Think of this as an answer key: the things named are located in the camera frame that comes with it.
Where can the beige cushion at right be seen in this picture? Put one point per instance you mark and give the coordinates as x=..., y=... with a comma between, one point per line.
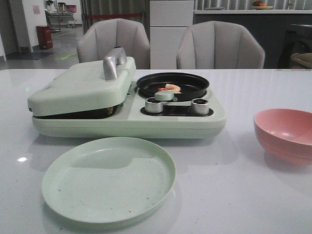
x=302, y=60

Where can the dark grey counter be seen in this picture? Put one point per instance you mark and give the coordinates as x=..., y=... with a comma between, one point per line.
x=281, y=33

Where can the green breakfast maker lid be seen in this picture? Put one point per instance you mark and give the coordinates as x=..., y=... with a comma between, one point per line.
x=83, y=88

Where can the white cabinet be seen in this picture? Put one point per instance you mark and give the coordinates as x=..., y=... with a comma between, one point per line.
x=168, y=21

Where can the fruit bowl on counter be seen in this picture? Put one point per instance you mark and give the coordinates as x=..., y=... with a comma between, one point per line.
x=260, y=5

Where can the black round frying pan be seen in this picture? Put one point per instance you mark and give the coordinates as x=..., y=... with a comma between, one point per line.
x=191, y=86

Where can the silver control knob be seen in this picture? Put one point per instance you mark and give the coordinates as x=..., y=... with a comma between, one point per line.
x=153, y=106
x=199, y=106

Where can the light green round plate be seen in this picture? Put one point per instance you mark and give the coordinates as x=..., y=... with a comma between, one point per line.
x=113, y=181

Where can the right grey armchair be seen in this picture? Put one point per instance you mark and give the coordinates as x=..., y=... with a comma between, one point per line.
x=219, y=45

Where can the red barrier belt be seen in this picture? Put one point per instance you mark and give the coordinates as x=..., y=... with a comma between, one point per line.
x=113, y=16

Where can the pink shrimp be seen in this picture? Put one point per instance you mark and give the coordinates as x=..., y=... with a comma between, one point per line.
x=170, y=87

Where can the pink bowl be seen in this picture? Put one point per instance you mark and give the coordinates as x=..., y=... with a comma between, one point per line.
x=285, y=134

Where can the green breakfast maker base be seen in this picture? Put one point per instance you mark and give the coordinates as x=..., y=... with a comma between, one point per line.
x=129, y=121

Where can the right silver control knob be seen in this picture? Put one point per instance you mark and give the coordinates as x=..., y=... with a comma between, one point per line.
x=199, y=106

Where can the bread slice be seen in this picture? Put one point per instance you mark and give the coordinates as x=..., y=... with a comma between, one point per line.
x=105, y=112

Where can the red bin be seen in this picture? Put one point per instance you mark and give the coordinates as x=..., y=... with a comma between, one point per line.
x=44, y=36

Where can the left silver control knob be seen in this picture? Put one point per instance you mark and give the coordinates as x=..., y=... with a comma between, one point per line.
x=153, y=106

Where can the grey armchair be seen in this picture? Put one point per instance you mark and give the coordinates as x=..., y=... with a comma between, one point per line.
x=103, y=36
x=219, y=45

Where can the left grey armchair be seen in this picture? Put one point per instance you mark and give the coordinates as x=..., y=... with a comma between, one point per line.
x=103, y=36

